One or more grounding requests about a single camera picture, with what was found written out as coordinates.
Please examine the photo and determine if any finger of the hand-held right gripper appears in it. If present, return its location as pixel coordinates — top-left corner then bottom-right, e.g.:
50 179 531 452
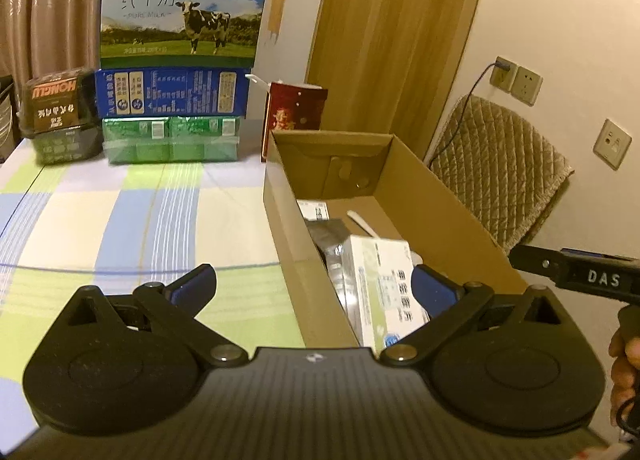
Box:
559 248 640 261
509 243 567 287

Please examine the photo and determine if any brown cardboard box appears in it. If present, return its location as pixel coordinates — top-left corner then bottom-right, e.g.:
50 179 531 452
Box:
262 128 531 349

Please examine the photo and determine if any wall socket with plug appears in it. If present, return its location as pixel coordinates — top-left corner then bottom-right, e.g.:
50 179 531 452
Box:
489 57 517 92

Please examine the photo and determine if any green shrink-wrapped drink pack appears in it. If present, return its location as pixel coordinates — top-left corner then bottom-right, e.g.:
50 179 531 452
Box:
101 114 241 165

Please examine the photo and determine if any dark red box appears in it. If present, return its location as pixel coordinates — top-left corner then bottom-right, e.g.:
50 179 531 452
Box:
259 81 330 164

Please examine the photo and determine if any blue printed carton box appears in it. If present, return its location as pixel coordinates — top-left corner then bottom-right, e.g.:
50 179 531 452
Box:
94 67 251 119

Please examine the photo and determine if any silver foil pouch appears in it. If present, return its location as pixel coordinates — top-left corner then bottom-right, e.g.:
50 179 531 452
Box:
304 218 362 314

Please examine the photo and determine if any person's right hand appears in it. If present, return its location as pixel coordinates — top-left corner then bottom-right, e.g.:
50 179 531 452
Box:
608 324 640 414

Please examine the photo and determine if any black box brown label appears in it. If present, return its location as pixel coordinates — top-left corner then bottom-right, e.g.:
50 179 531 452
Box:
18 67 100 134

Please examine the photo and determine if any wooden door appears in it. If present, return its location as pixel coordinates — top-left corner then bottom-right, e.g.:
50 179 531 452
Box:
304 0 494 161

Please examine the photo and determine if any white medicine box blue stripe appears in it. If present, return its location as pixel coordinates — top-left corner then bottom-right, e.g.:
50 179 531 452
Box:
343 233 432 352

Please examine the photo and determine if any white plastic spoon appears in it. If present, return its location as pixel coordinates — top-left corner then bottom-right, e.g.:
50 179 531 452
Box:
346 209 381 239

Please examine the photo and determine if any black charger cable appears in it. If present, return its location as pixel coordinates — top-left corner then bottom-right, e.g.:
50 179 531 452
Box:
423 57 514 164

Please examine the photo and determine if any desktop with checked tablecloth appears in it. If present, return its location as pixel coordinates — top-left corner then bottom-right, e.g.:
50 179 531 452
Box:
0 142 309 446

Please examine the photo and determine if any beige curtain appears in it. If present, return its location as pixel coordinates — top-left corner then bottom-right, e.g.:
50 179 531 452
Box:
0 0 274 86

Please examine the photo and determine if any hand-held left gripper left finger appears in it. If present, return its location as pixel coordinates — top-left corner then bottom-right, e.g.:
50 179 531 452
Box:
49 263 250 369

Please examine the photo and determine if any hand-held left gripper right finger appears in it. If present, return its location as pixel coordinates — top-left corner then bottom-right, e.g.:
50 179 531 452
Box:
379 263 591 368

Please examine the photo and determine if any chair with quilted cover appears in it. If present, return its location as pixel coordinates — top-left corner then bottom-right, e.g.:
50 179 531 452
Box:
428 93 575 256

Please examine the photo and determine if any dark container green label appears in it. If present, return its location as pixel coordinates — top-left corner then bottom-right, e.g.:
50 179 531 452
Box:
27 122 106 166

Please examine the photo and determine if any beige wall socket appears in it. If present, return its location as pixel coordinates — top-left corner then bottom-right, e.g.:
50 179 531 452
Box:
514 65 544 106
593 118 633 171

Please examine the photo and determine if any white medicine box flower print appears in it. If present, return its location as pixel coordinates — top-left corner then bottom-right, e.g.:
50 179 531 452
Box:
296 198 332 225

